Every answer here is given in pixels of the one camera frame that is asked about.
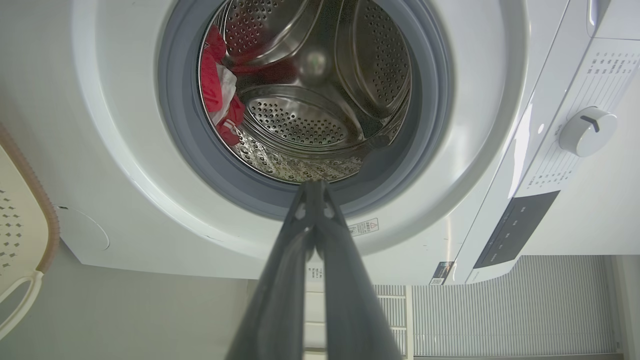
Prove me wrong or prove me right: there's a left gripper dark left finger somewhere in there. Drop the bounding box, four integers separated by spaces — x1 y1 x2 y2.
225 181 317 360

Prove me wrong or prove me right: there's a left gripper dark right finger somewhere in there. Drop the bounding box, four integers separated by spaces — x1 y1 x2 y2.
316 181 403 360

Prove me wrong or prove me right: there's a red and white basketball jersey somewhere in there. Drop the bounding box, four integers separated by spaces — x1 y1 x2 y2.
200 25 246 147

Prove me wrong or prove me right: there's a dark grey control panel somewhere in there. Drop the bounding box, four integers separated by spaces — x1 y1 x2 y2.
473 190 561 270

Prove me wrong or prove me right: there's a washing machine drum opening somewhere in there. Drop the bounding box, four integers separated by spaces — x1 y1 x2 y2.
197 0 413 185

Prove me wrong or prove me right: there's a cream perforated laundry basket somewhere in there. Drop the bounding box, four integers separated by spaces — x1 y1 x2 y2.
0 122 61 341

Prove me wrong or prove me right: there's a white control dial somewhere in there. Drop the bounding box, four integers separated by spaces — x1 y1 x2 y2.
558 106 618 158

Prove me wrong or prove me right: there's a small warning sticker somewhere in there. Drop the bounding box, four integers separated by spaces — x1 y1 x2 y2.
347 218 380 237

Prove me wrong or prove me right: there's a dark QR label sticker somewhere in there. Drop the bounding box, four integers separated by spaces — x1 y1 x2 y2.
429 261 455 286

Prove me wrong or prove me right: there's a grey rubber door seal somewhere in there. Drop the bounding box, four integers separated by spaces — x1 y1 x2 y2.
157 0 453 221

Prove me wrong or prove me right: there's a round white filter cover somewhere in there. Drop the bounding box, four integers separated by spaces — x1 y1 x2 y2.
55 206 111 252

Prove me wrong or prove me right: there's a white front-load washing machine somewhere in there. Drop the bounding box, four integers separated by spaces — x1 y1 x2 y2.
50 0 640 287

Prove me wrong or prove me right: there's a white detergent drawer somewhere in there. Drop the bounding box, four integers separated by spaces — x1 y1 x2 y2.
587 0 640 41

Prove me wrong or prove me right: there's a grey ribbed wall panel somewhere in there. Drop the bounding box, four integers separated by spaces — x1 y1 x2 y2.
372 255 618 358

